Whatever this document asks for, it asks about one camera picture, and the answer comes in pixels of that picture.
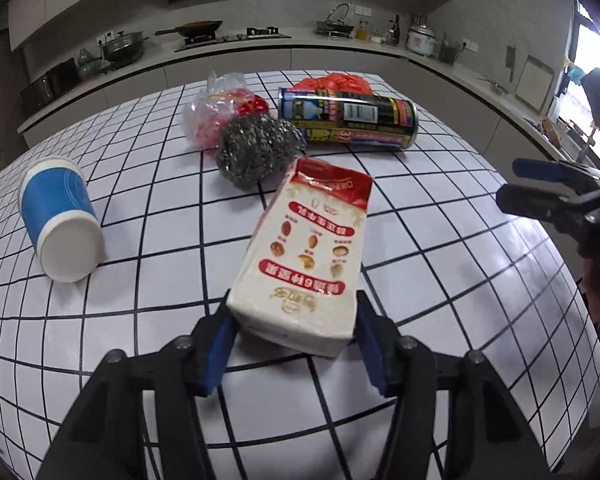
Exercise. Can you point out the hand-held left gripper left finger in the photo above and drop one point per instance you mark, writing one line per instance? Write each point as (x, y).
(217, 355)

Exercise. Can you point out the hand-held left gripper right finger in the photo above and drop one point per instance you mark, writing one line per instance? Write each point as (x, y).
(375, 355)

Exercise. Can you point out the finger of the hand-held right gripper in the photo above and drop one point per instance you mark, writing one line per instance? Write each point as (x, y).
(535, 202)
(545, 170)

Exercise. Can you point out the red and white carton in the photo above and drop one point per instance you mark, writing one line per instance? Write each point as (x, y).
(300, 260)

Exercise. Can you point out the person's right hand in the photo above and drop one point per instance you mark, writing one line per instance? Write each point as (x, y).
(594, 295)

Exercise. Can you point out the brown wooden tray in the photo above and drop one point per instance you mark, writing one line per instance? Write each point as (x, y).
(555, 129)

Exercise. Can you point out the white cutting board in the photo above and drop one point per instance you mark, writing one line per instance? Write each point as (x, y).
(532, 82)

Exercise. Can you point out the metal strainer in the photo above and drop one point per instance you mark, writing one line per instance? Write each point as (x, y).
(495, 85)

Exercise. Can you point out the blue hanging cloth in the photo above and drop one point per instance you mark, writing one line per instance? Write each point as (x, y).
(575, 73)

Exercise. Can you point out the white checkered tablecloth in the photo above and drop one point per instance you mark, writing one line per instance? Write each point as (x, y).
(430, 260)

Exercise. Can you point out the black kitchen knife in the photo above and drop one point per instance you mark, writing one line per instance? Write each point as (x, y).
(510, 62)

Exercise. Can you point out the kitchen window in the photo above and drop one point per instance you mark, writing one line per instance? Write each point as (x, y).
(592, 45)

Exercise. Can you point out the black utensil holder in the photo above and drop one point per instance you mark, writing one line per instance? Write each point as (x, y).
(448, 53)

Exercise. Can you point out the white rice cooker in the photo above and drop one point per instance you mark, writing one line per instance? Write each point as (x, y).
(421, 40)

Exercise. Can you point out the black and yellow can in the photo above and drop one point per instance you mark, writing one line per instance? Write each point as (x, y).
(350, 117)

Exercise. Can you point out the dark glass bottle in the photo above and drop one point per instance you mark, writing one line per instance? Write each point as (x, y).
(394, 32)

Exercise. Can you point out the steel wool scrubber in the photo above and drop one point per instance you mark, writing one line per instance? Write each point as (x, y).
(255, 147)

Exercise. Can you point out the small white bowl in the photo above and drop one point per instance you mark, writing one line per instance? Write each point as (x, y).
(377, 38)

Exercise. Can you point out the orange plastic bag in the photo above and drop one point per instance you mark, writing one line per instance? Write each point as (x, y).
(340, 82)

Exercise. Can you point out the blue paper cup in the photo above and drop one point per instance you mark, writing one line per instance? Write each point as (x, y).
(55, 200)

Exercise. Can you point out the yellow oil bottle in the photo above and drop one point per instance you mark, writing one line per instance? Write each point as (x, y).
(362, 31)

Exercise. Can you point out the clear plastic bag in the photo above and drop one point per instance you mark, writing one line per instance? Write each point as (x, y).
(205, 115)

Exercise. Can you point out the pan with lid rack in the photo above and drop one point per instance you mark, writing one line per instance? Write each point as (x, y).
(335, 25)

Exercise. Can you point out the black gas stove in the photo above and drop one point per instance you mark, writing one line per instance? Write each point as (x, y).
(230, 40)

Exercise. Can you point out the black microwave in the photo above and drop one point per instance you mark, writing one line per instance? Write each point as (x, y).
(50, 85)

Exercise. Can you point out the green ceramic jar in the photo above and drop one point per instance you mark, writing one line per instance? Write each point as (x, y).
(86, 60)

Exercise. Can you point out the pot with glass lid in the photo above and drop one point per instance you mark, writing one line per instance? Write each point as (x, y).
(122, 46)

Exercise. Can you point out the black wok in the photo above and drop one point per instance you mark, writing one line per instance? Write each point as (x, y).
(200, 26)

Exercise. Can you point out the white wall outlet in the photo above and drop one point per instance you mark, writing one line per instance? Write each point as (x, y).
(363, 10)
(106, 38)
(468, 46)

